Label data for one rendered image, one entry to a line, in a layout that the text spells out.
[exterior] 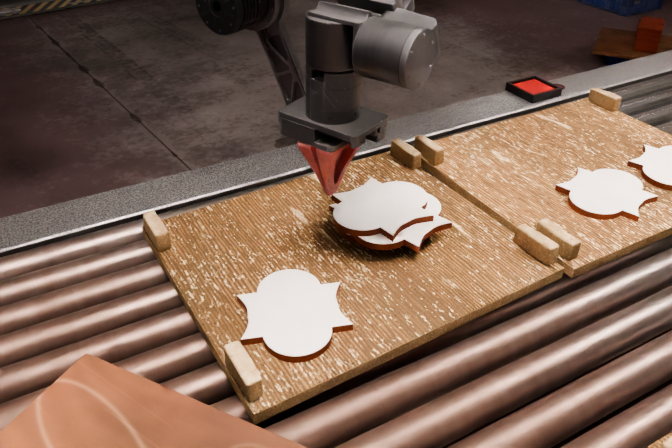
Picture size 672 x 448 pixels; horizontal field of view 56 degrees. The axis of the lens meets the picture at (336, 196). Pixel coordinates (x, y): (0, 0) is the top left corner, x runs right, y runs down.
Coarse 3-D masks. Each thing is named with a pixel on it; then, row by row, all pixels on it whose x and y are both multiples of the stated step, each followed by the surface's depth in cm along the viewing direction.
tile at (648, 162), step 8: (648, 152) 98; (656, 152) 98; (664, 152) 98; (632, 160) 96; (640, 160) 96; (648, 160) 96; (656, 160) 96; (664, 160) 96; (640, 168) 95; (648, 168) 94; (656, 168) 94; (664, 168) 94; (648, 176) 92; (656, 176) 92; (664, 176) 92; (656, 184) 91; (664, 184) 90
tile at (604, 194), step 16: (576, 176) 92; (592, 176) 92; (608, 176) 92; (624, 176) 92; (576, 192) 88; (592, 192) 88; (608, 192) 88; (624, 192) 88; (640, 192) 88; (576, 208) 86; (592, 208) 85; (608, 208) 85; (624, 208) 85
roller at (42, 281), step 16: (656, 96) 122; (624, 112) 118; (640, 112) 120; (144, 240) 83; (96, 256) 80; (112, 256) 80; (128, 256) 81; (144, 256) 82; (32, 272) 78; (48, 272) 78; (64, 272) 78; (80, 272) 78; (96, 272) 79; (112, 272) 80; (0, 288) 75; (16, 288) 76; (32, 288) 76; (48, 288) 77; (0, 304) 75
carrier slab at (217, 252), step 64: (256, 192) 90; (320, 192) 90; (448, 192) 90; (192, 256) 78; (256, 256) 78; (320, 256) 78; (384, 256) 78; (448, 256) 78; (512, 256) 78; (384, 320) 68; (448, 320) 68; (320, 384) 61
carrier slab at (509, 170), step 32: (480, 128) 107; (512, 128) 107; (544, 128) 107; (576, 128) 107; (608, 128) 107; (640, 128) 107; (448, 160) 98; (480, 160) 98; (512, 160) 98; (544, 160) 98; (576, 160) 98; (608, 160) 98; (480, 192) 90; (512, 192) 90; (544, 192) 90; (512, 224) 84; (576, 224) 83; (608, 224) 83; (640, 224) 83; (608, 256) 78
